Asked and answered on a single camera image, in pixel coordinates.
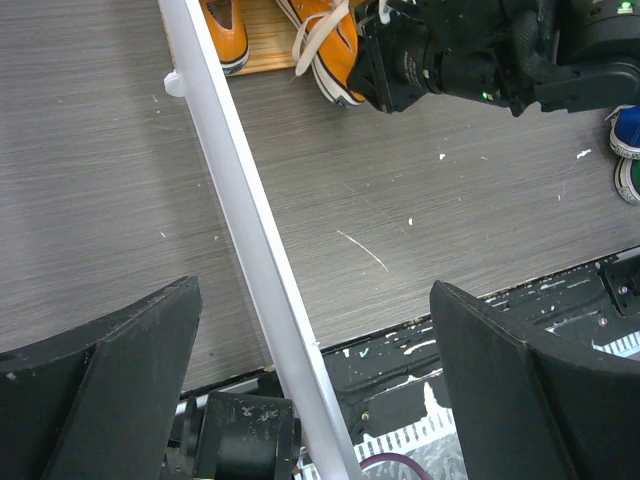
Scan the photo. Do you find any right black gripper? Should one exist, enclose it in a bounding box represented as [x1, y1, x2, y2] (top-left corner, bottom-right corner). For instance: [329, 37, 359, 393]
[347, 1, 443, 114]

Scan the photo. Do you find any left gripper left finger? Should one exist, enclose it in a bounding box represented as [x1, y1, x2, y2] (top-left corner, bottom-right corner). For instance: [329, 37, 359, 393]
[1, 277, 202, 479]

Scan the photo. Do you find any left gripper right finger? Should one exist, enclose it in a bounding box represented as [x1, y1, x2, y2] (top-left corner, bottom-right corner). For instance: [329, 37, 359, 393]
[430, 281, 639, 479]

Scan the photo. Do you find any orange sneaker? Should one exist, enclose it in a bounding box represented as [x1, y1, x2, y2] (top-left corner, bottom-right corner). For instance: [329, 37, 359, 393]
[277, 0, 364, 107]
[200, 0, 250, 75]

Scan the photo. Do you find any white cabinet door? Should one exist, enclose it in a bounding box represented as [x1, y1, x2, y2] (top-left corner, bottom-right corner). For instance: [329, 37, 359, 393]
[159, 1, 363, 479]

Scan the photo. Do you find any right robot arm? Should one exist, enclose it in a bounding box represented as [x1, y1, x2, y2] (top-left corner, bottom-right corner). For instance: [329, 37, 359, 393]
[347, 0, 639, 117]

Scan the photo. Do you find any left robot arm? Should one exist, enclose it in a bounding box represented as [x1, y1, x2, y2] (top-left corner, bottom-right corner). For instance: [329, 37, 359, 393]
[1, 277, 639, 479]

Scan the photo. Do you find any wooden shoe cabinet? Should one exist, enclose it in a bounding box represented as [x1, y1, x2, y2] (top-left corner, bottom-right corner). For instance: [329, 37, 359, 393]
[162, 0, 301, 99]

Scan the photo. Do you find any blue sneaker upper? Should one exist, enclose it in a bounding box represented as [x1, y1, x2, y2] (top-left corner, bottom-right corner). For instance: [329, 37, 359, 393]
[606, 105, 640, 160]

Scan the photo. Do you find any green sneaker lower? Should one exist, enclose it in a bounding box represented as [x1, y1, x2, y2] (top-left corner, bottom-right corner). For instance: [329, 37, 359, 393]
[614, 157, 640, 205]

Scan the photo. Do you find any white cable tray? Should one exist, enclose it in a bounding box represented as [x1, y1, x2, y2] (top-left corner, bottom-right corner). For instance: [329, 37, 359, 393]
[294, 329, 640, 480]

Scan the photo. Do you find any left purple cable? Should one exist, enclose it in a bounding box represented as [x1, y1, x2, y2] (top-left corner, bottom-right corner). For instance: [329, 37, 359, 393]
[358, 452, 431, 480]

